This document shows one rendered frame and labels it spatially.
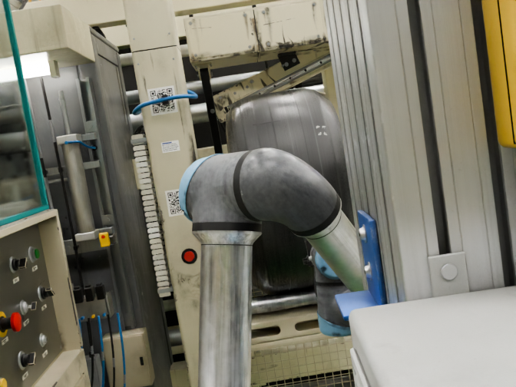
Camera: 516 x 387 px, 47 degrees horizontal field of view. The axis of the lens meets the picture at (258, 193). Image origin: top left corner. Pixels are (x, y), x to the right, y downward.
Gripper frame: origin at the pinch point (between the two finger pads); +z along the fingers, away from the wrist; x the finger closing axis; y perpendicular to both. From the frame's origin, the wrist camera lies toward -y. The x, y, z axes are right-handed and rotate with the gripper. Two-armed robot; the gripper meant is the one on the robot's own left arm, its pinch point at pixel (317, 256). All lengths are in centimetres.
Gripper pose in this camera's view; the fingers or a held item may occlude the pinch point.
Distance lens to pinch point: 152.8
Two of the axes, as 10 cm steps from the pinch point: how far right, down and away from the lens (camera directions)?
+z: -0.2, 0.3, 10.0
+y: -1.6, -9.9, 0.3
